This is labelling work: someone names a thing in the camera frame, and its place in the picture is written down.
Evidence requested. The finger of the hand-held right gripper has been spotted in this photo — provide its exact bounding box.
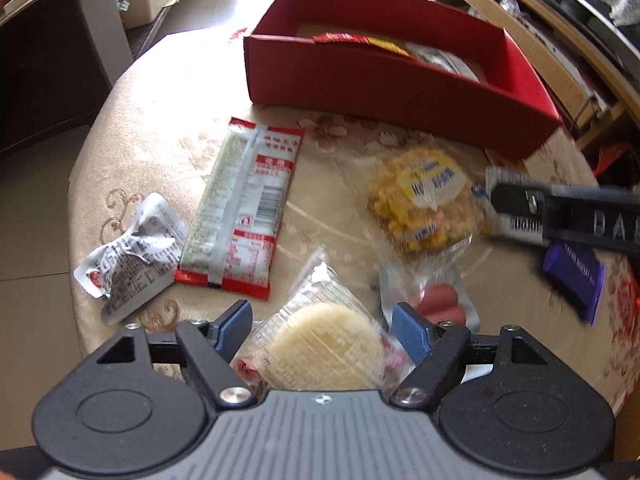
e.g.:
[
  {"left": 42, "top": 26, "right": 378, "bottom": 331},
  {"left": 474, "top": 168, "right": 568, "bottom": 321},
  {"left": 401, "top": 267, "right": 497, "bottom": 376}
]
[{"left": 490, "top": 183, "right": 555, "bottom": 247}]

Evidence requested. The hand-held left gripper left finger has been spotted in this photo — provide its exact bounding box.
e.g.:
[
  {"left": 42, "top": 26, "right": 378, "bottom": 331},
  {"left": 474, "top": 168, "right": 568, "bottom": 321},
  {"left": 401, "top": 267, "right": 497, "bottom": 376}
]
[{"left": 95, "top": 300, "right": 256, "bottom": 409}]

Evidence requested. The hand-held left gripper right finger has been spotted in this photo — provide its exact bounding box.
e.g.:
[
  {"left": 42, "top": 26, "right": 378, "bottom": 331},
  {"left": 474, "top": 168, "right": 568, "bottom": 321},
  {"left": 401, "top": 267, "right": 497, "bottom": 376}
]
[{"left": 389, "top": 302, "right": 548, "bottom": 409}]

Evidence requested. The white wafer packet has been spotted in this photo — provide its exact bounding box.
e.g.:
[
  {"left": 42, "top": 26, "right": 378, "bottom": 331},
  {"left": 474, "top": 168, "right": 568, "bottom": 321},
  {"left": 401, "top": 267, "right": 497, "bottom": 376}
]
[{"left": 472, "top": 167, "right": 546, "bottom": 238}]

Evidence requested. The clear sausage packet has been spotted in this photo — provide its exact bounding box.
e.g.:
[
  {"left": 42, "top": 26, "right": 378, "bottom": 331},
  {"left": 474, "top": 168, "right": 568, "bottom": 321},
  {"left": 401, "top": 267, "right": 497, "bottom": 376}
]
[{"left": 377, "top": 260, "right": 481, "bottom": 333}]

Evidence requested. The blue wafer biscuit packet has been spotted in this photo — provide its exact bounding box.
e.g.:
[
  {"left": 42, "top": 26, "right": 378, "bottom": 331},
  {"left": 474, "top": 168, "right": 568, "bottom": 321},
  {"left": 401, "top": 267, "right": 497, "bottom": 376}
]
[{"left": 542, "top": 242, "right": 606, "bottom": 326}]

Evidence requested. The round rice cracker packet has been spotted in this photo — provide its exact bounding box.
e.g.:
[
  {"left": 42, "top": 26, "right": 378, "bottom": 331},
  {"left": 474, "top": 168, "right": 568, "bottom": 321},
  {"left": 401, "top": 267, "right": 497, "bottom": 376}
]
[{"left": 235, "top": 245, "right": 416, "bottom": 392}]

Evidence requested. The long red white snack packet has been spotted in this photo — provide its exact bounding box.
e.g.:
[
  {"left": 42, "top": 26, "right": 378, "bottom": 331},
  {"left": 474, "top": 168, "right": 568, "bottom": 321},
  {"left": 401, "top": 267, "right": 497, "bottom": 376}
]
[{"left": 174, "top": 117, "right": 306, "bottom": 301}]

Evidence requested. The yellow corn snack packet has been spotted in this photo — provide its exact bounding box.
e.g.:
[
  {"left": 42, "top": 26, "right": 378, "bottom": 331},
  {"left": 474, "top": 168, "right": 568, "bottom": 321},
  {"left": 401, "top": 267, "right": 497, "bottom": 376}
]
[{"left": 367, "top": 147, "right": 488, "bottom": 261}]

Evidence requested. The red cardboard box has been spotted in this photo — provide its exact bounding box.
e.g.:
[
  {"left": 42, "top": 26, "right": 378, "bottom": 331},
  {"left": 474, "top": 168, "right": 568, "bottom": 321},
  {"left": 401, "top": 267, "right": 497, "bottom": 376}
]
[{"left": 243, "top": 0, "right": 563, "bottom": 161}]

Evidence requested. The orange plastic bag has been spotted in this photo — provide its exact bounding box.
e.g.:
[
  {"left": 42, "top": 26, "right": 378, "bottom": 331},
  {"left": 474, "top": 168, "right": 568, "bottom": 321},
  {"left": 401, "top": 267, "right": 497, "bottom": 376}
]
[{"left": 595, "top": 142, "right": 640, "bottom": 177}]

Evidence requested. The crumpled silver snack packet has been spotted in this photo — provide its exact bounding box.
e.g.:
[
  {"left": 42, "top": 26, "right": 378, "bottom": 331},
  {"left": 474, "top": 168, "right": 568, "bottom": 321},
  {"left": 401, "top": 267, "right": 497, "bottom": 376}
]
[{"left": 74, "top": 192, "right": 190, "bottom": 325}]

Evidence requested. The white grey snack packet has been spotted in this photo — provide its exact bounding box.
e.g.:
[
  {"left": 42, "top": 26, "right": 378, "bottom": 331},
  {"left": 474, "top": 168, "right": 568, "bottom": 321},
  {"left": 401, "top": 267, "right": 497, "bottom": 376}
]
[{"left": 405, "top": 42, "right": 488, "bottom": 83}]

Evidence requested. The wooden media stand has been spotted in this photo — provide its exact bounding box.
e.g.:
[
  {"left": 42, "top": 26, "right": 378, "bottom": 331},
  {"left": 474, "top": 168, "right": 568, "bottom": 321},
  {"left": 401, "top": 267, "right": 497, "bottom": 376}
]
[{"left": 435, "top": 0, "right": 640, "bottom": 146}]

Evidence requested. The floral beige tablecloth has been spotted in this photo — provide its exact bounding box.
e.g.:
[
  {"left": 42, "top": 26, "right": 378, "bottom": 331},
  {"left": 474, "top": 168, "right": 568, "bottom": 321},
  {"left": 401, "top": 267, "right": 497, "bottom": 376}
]
[{"left": 67, "top": 25, "right": 640, "bottom": 416}]

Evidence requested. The red yellow snack packet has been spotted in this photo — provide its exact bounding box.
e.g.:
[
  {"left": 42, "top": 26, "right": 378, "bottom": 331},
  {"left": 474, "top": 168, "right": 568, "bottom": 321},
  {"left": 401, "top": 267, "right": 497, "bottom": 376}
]
[{"left": 312, "top": 31, "right": 416, "bottom": 58}]

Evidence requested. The grey cabinet panel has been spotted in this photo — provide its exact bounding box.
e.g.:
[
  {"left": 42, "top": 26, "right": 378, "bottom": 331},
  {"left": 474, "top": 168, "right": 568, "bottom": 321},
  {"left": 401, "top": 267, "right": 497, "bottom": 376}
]
[{"left": 77, "top": 0, "right": 133, "bottom": 91}]

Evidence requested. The dark cabinet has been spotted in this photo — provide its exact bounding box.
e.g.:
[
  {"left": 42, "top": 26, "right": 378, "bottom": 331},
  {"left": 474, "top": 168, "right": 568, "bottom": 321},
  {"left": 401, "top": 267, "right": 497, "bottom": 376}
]
[{"left": 0, "top": 0, "right": 133, "bottom": 153}]

